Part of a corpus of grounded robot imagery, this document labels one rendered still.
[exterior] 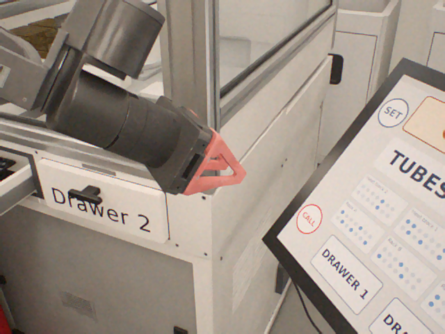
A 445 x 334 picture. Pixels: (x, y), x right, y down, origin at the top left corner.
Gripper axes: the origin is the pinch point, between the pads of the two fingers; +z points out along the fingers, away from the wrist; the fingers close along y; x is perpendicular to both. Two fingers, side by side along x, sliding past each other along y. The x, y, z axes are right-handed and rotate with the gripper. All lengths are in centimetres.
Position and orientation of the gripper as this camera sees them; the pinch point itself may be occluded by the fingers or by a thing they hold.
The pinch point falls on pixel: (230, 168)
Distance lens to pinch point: 48.0
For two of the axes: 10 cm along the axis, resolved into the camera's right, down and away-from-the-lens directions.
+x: -5.2, 8.4, 1.8
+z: 7.2, 3.1, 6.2
